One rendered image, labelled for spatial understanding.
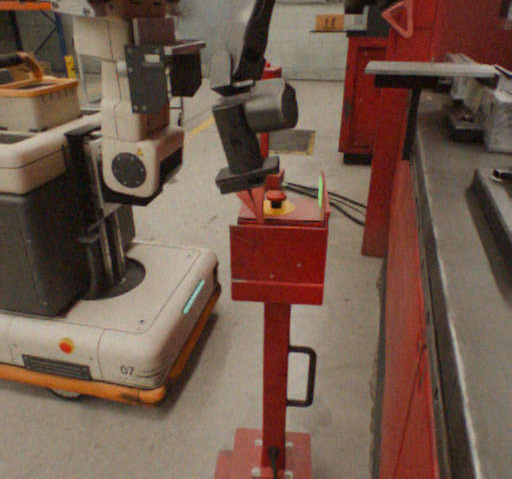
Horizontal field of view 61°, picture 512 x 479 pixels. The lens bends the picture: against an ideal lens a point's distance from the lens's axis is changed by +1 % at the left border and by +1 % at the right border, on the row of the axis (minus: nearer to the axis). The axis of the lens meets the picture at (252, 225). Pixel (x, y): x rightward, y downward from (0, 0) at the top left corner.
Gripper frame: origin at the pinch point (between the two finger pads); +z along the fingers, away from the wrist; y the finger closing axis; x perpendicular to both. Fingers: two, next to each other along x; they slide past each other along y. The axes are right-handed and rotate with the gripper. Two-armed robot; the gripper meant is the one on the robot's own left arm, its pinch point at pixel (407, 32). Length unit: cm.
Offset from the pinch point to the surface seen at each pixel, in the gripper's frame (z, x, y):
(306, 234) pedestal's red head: 18, 24, -53
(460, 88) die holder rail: 22.9, -6.8, 33.0
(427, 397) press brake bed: 30, 12, -78
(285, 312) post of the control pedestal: 33, 39, -46
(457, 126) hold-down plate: 20.5, -1.5, -17.0
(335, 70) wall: 20, 128, 706
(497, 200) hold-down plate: 21, -2, -58
